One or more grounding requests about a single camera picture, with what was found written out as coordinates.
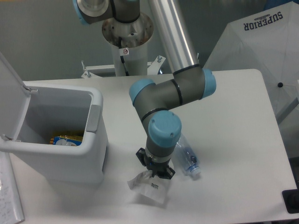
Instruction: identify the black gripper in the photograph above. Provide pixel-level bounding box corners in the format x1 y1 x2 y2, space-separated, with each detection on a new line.
136 147 175 180

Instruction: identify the clear plastic wrapper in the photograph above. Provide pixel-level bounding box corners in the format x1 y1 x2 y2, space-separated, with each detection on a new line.
127 170 171 204

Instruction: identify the clear plastic bottle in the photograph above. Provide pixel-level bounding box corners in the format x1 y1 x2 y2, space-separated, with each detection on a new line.
174 134 201 180

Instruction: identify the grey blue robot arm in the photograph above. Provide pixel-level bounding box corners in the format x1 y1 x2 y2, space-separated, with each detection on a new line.
73 0 216 179

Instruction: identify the white plastic trash can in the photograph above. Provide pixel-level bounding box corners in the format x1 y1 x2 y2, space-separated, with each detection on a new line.
0 83 108 183

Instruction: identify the white trash can lid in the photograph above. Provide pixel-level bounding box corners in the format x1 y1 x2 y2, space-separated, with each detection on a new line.
0 55 31 140

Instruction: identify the blue yellow snack package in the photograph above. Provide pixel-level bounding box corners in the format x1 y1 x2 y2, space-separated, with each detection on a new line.
50 134 83 147

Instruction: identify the black device at edge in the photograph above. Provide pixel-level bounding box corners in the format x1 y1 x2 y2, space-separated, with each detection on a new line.
282 189 299 214

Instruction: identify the white superior umbrella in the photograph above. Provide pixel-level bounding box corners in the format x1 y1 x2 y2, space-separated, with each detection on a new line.
204 2 299 116

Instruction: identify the white metal base frame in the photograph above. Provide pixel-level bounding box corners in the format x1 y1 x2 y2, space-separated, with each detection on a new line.
81 55 166 78

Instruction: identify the black cable on pedestal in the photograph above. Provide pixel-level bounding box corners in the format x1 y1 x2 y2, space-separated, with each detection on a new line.
118 36 129 77

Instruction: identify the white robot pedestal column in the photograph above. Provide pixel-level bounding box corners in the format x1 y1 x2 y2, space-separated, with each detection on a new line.
102 12 154 75

